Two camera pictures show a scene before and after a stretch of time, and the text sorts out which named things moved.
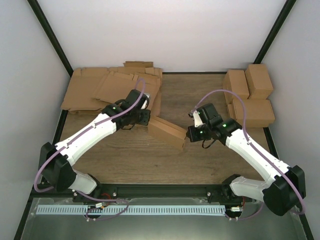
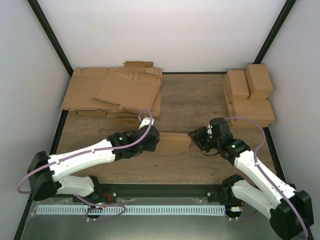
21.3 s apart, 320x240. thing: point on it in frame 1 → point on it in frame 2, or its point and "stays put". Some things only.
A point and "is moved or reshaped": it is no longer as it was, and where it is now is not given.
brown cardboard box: x=165 y=133 is moved or reshaped
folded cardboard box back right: x=260 y=86 stays put
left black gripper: x=144 y=121 → x=152 y=147
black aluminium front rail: x=106 y=192 stays put
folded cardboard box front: x=258 y=112 stays put
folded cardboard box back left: x=235 y=81 stays put
